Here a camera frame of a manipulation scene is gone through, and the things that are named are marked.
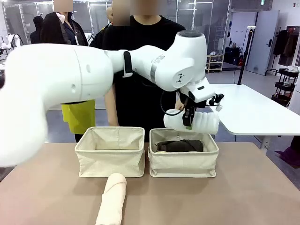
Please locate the wooden shoe rack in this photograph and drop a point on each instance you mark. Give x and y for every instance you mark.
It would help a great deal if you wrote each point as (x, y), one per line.
(214, 63)

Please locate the white table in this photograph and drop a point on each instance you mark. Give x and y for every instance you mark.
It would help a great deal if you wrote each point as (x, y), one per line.
(253, 110)

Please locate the cream fabric basket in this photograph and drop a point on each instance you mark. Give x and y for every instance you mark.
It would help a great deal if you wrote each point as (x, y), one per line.
(112, 159)
(182, 164)

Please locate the black tripod pole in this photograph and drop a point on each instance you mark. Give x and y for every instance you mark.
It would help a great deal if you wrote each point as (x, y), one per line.
(243, 58)

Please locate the grey door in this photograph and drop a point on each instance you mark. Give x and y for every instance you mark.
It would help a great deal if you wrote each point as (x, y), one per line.
(262, 42)

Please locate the clothes rack with dark coats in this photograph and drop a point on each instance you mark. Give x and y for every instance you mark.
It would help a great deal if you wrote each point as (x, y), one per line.
(287, 47)

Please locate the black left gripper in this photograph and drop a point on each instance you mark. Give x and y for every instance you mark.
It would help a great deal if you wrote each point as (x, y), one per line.
(189, 99)

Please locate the background person in dark clothes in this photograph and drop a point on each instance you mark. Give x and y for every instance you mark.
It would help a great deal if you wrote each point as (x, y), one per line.
(36, 30)

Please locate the person's right hand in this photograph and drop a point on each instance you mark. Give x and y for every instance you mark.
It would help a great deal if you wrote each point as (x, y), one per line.
(113, 123)

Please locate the pale pink towel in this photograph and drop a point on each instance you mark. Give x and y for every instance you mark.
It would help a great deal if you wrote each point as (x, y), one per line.
(112, 199)

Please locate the white towel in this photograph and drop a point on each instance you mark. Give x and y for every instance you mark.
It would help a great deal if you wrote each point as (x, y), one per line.
(204, 123)

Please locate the black equipment cases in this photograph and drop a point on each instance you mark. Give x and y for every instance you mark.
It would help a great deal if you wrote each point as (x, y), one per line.
(232, 55)

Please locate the small white background robot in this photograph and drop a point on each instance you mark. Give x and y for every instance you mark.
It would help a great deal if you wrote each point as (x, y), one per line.
(12, 41)

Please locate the person's right forearm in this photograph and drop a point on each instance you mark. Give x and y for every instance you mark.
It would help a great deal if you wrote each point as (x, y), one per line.
(111, 107)

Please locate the dark grey towel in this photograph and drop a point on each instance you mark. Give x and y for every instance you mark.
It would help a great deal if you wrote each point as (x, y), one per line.
(180, 145)

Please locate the person in black t-shirt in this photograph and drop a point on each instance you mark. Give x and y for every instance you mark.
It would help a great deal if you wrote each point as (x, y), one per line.
(140, 107)

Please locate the person in yellow apron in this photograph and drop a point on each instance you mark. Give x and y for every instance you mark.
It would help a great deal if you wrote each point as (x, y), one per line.
(79, 114)

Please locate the black utility cart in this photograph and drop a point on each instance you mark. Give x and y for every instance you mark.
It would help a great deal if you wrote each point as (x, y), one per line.
(283, 86)

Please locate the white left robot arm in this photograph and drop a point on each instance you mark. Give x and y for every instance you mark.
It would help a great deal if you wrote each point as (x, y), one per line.
(58, 77)

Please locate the person's left forearm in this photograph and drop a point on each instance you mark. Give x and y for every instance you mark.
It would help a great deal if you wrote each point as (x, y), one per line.
(179, 102)

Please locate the bald person in black jacket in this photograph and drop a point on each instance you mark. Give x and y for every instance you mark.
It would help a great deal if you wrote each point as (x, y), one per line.
(98, 35)

